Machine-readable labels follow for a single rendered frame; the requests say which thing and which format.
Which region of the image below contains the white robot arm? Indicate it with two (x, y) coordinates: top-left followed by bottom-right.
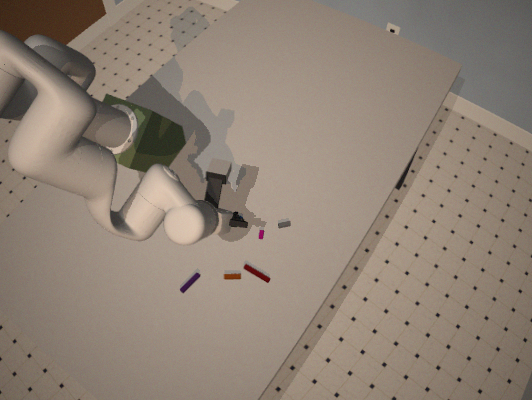
(0, 30), (232, 246)

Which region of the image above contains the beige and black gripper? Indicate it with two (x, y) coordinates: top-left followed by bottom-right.
(212, 207), (248, 235)

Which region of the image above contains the purple rod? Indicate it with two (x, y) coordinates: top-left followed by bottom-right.
(180, 273), (200, 293)

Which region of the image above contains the dark red rod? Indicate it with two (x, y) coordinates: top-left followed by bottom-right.
(244, 264), (270, 283)

